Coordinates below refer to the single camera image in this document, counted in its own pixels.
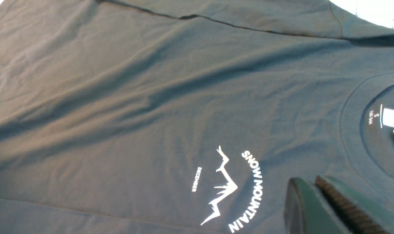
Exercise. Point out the gray long-sleeved shirt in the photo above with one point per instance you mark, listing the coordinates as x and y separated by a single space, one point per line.
186 116

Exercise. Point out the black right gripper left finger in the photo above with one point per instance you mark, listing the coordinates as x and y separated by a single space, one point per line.
306 210

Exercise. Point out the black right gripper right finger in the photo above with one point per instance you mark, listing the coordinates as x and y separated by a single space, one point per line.
359 214

